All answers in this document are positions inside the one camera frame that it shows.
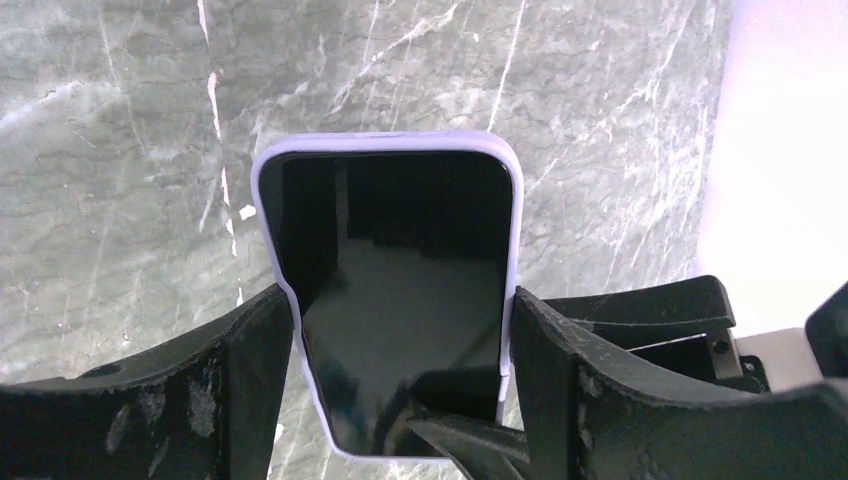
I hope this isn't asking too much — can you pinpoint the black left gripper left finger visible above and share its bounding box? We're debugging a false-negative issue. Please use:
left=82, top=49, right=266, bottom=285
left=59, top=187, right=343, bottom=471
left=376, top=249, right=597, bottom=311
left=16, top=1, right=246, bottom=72
left=1, top=285, right=293, bottom=479

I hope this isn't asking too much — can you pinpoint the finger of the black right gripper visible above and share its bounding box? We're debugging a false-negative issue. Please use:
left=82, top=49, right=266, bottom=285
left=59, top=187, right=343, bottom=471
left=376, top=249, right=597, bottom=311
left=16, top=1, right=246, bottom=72
left=408, top=413, right=530, bottom=480

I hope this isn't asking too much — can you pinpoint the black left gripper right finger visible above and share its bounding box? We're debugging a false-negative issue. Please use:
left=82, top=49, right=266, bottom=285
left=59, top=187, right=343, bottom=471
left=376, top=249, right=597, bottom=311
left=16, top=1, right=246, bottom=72
left=511, top=289, right=847, bottom=479

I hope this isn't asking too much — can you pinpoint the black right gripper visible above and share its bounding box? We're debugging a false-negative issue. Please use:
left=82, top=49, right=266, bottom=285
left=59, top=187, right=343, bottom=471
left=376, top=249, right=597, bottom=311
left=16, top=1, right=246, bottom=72
left=545, top=275, right=771, bottom=394

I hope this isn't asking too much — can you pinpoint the phone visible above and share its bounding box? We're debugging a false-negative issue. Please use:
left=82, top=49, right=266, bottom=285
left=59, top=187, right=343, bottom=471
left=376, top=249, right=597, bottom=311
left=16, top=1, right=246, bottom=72
left=250, top=130, right=524, bottom=462

